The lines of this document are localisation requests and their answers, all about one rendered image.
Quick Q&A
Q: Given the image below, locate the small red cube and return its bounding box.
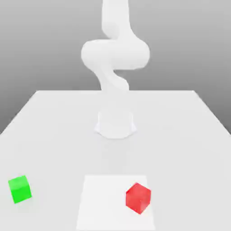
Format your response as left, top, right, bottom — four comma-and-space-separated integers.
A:
125, 182, 152, 215

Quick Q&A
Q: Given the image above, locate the small green cube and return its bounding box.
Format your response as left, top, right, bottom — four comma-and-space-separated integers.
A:
8, 175, 32, 204

